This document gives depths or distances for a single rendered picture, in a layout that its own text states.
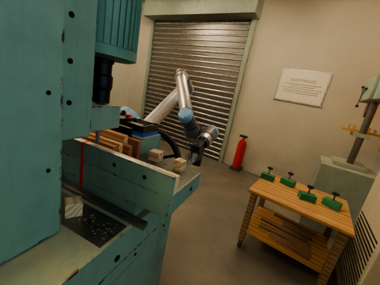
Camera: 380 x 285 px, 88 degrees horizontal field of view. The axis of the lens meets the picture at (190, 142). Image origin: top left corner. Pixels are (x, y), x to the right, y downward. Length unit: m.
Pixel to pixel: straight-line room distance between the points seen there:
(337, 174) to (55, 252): 2.26
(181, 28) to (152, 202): 3.91
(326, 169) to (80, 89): 2.22
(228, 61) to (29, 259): 3.46
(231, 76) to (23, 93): 3.30
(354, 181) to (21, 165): 2.38
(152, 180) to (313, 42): 3.18
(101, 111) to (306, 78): 3.02
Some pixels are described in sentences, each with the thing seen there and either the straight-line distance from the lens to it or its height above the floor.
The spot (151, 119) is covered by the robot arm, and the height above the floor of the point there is 0.89.
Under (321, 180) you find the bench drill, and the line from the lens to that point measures 2.40.
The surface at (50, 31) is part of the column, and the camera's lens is 0.43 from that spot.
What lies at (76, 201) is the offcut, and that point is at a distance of 0.59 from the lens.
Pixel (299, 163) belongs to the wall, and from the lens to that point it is 3.39.
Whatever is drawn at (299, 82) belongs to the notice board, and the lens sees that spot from 3.33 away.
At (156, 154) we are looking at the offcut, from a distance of 0.68.
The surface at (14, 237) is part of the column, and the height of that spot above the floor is 0.85.
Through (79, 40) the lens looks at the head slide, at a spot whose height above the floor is 1.21.
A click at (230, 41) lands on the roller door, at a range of 3.69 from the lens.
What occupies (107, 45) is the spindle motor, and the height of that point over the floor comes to 1.22.
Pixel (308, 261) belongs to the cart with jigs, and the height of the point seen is 0.18.
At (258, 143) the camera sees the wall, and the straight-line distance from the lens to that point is 3.43.
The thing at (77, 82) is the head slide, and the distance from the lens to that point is 0.51.
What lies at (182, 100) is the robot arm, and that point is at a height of 1.08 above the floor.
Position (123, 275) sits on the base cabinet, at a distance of 0.66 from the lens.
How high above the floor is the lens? 1.16
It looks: 15 degrees down
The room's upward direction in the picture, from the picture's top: 11 degrees clockwise
